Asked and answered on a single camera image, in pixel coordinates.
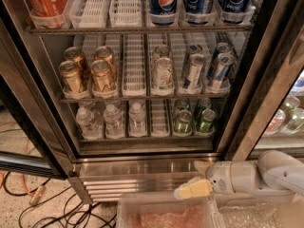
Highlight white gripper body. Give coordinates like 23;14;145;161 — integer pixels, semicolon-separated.
206;161;257;194

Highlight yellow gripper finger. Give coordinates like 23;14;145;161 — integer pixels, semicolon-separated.
174;178;213;200
194;161;212;175

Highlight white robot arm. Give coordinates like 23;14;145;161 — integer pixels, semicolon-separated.
174;150;304;202

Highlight silver blue can front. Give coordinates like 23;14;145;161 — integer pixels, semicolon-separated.
183;53;206;89

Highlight silver blue can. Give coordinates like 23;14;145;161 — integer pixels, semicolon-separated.
183;53;206;89
183;44;202;67

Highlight stainless steel display fridge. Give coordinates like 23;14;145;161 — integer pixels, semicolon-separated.
0;0;303;203

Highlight white empty shelf tray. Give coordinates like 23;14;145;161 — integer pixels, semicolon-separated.
122;34;146;97

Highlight blue white can front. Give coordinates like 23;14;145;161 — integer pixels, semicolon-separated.
207;53;235;92

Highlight blue white can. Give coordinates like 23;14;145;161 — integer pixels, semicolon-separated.
210;42;233;67
207;53;235;92

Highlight silver blue can back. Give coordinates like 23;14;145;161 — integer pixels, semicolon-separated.
183;44;202;67

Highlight blue white can back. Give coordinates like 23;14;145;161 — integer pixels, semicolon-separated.
210;42;233;67

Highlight gold can front right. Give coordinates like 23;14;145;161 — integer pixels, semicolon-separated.
90;60;116;93

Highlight gold can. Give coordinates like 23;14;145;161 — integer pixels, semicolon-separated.
59;61;86;93
94;46;117;76
64;47;89;80
90;60;116;93

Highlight gold can back right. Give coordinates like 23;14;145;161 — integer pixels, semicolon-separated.
94;46;117;76

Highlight blue pepsi can left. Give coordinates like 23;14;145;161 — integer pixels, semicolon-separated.
149;0;178;26

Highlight blue pepsi can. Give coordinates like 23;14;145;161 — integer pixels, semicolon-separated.
185;0;214;25
149;0;178;26
218;0;250;25

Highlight gold can front left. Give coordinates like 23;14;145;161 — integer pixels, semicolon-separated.
59;61;86;93

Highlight blue pepsi can middle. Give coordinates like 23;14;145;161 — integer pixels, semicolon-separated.
185;0;214;25

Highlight gold can back left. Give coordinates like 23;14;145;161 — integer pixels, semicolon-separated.
64;47;89;80

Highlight open glass fridge door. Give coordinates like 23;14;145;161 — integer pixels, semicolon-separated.
0;1;73;179

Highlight blue pepsi can right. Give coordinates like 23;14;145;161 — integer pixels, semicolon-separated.
218;0;250;25

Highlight clear plastic bin right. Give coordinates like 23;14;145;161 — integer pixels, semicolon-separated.
216;195;304;228

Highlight clear plastic bin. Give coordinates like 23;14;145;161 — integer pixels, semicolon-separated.
117;192;220;228
216;195;304;228

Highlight clear plastic bin left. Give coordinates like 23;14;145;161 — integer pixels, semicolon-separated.
117;192;220;228

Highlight red label bottle behind glass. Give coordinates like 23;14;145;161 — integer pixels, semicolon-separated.
264;109;286;136

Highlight water bottle right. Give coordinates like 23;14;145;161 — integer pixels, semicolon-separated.
129;102;146;137

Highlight water bottle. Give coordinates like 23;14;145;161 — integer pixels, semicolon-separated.
129;102;146;137
76;107;102;141
104;104;124;139

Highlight green bottle behind glass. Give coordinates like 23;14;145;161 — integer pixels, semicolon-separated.
281;107;304;134

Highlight water bottle middle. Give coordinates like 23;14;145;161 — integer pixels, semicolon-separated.
104;104;124;139

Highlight water bottle left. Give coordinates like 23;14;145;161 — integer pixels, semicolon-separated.
76;107;102;141

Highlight black floor cables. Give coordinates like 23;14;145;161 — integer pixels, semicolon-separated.
2;171;118;228

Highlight orange extension cord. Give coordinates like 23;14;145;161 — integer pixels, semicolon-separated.
0;121;47;206

